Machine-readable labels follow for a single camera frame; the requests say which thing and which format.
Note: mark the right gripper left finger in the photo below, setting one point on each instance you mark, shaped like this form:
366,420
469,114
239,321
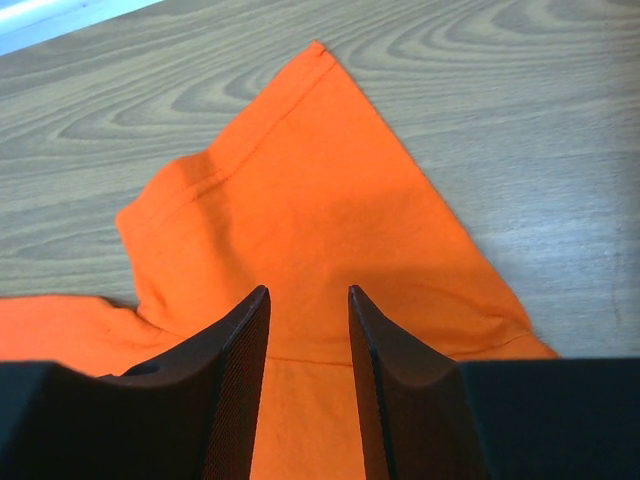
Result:
191,412

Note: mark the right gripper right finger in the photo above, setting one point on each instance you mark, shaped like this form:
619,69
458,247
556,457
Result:
414,418

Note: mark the orange t shirt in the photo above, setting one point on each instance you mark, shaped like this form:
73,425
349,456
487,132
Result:
308,192

